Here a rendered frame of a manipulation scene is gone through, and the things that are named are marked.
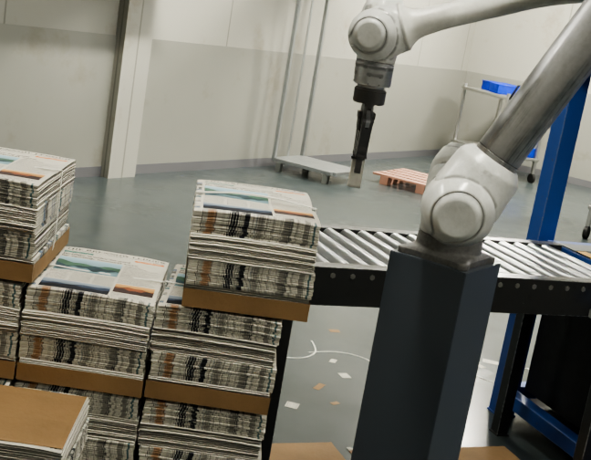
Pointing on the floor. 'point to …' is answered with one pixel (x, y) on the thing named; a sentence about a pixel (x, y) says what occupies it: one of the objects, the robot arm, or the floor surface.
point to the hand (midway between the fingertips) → (356, 172)
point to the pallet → (403, 178)
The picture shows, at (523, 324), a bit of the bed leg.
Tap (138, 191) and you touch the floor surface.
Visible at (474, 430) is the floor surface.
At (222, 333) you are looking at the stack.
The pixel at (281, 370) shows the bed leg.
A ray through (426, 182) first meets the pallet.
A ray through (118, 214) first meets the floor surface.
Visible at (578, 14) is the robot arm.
